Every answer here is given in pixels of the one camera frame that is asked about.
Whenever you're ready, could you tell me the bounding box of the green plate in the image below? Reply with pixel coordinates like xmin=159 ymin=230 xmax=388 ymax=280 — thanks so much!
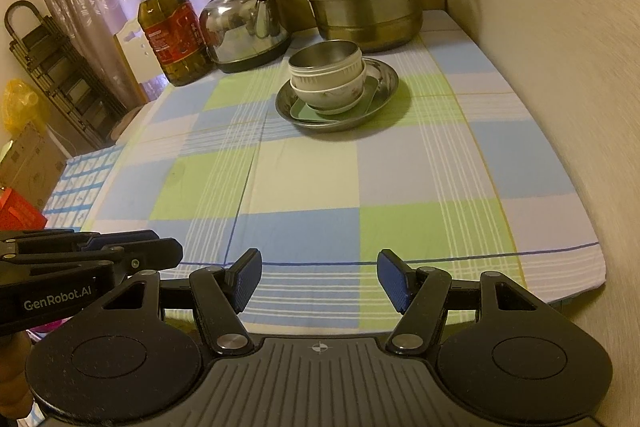
xmin=289 ymin=76 xmax=384 ymax=126

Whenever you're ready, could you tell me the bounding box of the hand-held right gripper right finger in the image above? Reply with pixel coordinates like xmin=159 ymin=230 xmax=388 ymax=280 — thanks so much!
xmin=376 ymin=249 xmax=539 ymax=355

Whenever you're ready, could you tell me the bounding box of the cardboard box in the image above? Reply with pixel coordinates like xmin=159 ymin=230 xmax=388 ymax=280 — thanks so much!
xmin=0 ymin=122 xmax=69 ymax=204

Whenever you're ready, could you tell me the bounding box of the white floral ceramic bowl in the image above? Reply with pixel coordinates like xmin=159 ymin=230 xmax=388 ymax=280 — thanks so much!
xmin=290 ymin=62 xmax=367 ymax=116

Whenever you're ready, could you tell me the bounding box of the cooking oil bottle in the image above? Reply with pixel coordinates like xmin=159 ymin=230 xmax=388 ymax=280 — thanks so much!
xmin=126 ymin=0 xmax=211 ymax=88

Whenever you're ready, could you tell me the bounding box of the red plastic basket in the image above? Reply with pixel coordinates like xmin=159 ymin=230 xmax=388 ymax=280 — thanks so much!
xmin=0 ymin=187 xmax=49 ymax=233

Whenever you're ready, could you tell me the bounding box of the blue white patterned cloth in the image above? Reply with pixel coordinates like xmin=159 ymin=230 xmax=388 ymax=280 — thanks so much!
xmin=42 ymin=144 xmax=127 ymax=229

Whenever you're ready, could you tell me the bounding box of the stainless steel kettle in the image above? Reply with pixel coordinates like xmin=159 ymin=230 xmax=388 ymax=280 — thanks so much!
xmin=199 ymin=0 xmax=294 ymax=74

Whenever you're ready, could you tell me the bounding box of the yellow plastic bag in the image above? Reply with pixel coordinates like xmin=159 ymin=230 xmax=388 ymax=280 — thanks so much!
xmin=2 ymin=78 xmax=51 ymax=134

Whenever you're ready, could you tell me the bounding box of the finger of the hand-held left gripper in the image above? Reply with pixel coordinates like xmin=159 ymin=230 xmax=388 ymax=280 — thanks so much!
xmin=0 ymin=229 xmax=162 ymax=254
xmin=0 ymin=237 xmax=184 ymax=282

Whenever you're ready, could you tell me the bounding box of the checked tablecloth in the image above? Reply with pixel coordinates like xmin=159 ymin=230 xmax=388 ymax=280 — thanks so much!
xmin=42 ymin=9 xmax=608 ymax=334

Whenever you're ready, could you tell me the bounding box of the dark folding ladder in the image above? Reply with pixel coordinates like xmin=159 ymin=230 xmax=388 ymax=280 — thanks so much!
xmin=4 ymin=0 xmax=132 ymax=146

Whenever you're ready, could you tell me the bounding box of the cream plastic bowl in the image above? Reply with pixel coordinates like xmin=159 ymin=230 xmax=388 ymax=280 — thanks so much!
xmin=289 ymin=48 xmax=362 ymax=94

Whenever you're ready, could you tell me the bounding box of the stainless steel bowl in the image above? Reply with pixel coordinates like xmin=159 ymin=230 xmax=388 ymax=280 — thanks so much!
xmin=288 ymin=40 xmax=361 ymax=70

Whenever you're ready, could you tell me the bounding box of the large stainless steel plate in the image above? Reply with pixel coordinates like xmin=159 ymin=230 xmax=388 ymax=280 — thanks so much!
xmin=275 ymin=56 xmax=400 ymax=134

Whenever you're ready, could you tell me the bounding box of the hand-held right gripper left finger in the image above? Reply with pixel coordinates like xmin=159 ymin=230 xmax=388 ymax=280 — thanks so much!
xmin=102 ymin=248 xmax=263 ymax=356

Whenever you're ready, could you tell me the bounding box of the white chair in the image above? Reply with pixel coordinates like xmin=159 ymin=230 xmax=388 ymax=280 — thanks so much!
xmin=113 ymin=19 xmax=162 ymax=100

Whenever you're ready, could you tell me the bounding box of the person's left hand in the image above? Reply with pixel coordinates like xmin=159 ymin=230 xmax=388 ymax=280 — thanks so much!
xmin=0 ymin=332 xmax=35 ymax=414

